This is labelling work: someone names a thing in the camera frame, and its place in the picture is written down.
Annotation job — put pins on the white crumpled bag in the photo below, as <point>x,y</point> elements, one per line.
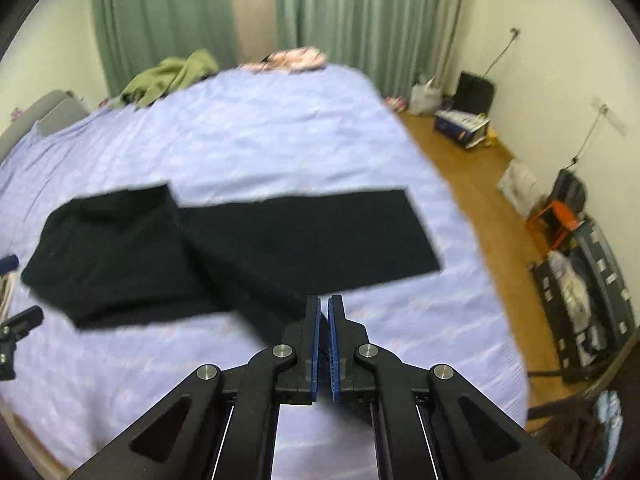
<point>520,187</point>

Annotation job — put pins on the white plastic bag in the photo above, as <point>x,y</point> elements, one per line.
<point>425,97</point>

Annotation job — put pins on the black pants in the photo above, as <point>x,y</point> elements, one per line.
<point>250,250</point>

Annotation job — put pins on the black tripod legs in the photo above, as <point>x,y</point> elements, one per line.
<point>555,410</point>

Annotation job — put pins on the open black suitcase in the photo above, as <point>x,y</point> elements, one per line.
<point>590,295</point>

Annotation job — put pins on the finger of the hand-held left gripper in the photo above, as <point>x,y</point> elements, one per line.
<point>7,262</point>
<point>22,321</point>

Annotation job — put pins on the black bag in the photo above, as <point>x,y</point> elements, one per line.
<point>474,92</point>

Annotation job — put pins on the beige sheer curtain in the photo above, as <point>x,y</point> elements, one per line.
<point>252,10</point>

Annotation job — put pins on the green curtain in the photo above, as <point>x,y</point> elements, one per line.
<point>160,15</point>
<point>360,20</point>

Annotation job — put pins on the grey headboard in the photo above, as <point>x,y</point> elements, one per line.
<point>35,120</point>

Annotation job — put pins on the orange stool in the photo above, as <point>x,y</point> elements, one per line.
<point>552,220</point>

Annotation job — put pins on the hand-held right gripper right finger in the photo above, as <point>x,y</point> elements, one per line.
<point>334,355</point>

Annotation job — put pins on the pink snack packets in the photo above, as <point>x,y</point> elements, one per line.
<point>397,104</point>

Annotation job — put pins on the olive green cloth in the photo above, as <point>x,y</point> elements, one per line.
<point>165,77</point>

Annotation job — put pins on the light blue cloth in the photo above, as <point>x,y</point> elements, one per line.
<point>607,420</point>

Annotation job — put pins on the pink floral cloth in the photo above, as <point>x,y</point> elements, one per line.
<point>290,59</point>

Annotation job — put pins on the purple floral bed sheet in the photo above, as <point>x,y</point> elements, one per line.
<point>275,135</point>

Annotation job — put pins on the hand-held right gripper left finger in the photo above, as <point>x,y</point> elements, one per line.
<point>315,350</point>

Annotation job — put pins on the blue cardboard box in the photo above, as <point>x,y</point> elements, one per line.
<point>460,127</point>

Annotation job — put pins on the black backpack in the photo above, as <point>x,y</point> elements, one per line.
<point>569,192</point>

